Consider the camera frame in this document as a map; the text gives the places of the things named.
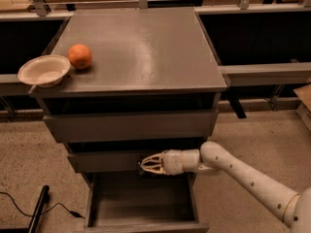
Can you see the grey middle drawer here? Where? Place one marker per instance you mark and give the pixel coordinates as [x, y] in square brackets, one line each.
[107, 161]

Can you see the grey drawer cabinet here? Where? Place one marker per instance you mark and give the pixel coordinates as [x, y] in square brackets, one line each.
[151, 60]

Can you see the wooden board right edge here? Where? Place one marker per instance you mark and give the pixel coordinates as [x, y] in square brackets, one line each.
[304, 109]

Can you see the white paper bowl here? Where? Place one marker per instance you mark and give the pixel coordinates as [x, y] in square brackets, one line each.
[44, 71]

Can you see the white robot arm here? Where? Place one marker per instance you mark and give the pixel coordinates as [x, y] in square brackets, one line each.
[289, 206]

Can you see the dark rxbar blueberry bar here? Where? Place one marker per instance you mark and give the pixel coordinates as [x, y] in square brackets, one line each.
[142, 174]

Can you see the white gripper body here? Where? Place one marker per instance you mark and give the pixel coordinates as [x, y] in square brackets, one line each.
[172, 162]

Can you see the black pole on floor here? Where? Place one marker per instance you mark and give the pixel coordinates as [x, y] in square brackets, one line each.
[42, 201]

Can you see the orange fruit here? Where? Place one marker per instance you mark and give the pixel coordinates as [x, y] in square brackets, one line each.
[80, 56]

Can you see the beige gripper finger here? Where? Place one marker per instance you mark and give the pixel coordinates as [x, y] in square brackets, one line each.
[155, 169]
[153, 159]

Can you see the grey top drawer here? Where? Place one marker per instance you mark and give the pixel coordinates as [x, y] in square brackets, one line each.
[132, 126]

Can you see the grey open bottom drawer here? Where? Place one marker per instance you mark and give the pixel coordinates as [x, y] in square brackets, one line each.
[125, 202]

